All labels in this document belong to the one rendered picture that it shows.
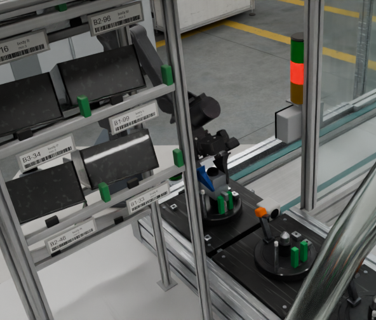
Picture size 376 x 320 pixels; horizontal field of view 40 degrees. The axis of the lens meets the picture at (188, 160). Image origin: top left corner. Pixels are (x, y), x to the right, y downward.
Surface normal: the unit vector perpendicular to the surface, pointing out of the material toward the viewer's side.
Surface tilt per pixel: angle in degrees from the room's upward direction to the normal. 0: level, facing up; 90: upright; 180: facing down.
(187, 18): 90
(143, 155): 65
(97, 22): 90
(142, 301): 0
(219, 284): 0
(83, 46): 90
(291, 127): 90
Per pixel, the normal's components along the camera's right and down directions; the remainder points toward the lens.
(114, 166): 0.35, 0.05
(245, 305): -0.11, -0.84
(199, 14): 0.59, 0.39
